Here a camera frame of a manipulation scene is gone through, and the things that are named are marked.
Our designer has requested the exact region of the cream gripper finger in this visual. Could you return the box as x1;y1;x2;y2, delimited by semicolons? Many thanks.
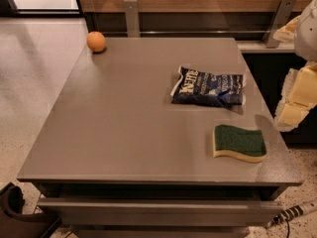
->
274;61;317;132
273;16;299;43

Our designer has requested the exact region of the green and yellow sponge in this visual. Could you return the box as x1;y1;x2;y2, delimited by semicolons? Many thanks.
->
212;125;266;163

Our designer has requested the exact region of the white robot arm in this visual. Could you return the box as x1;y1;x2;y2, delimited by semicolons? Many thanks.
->
273;0;317;132

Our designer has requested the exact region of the blue Kettle chips bag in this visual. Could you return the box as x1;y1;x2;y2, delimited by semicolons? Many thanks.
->
170;65;245;108

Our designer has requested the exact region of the orange fruit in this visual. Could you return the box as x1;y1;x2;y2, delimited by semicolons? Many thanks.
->
86;32;106;53

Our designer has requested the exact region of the grey table drawer front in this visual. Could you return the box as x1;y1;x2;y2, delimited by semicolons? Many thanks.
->
38;198;281;227

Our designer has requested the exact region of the dark chair at corner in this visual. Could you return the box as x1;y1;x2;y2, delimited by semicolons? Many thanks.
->
0;182;61;238

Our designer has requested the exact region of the right metal wall bracket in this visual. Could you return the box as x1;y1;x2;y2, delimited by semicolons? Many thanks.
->
263;0;297;49

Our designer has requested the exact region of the metal wall bracket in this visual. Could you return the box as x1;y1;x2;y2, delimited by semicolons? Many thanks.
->
263;0;297;49
124;0;141;38

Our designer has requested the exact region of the horizontal metal rail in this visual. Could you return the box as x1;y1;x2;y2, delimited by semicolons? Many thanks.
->
101;30;277;36

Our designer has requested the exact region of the left metal wall bracket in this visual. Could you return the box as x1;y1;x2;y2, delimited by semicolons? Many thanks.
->
124;0;141;38

